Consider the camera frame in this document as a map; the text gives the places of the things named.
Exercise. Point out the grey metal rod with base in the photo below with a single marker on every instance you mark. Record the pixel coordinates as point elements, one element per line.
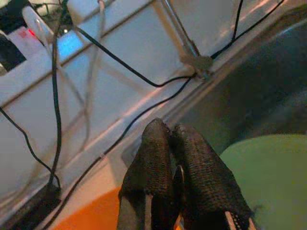
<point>199,63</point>

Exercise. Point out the green plastic plate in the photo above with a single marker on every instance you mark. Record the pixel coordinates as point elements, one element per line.
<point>271,179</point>

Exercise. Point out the white power adapter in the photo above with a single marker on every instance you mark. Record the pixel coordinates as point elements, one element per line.
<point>81,10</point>

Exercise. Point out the metal spoon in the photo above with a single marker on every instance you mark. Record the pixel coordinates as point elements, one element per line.
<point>179,175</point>

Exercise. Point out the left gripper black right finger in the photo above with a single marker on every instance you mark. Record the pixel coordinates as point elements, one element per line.
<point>206,182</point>

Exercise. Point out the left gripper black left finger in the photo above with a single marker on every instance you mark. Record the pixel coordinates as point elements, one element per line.
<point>148,163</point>

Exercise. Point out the white power strip red light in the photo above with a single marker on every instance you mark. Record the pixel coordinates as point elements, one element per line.
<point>28,36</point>

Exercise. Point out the stainless steel sink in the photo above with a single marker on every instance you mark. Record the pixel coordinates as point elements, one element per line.
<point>251,95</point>

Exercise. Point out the orange plastic bowl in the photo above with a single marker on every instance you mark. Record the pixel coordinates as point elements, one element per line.
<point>91,213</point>

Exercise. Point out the black power adapter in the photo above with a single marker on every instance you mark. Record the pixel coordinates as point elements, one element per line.
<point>36,208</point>

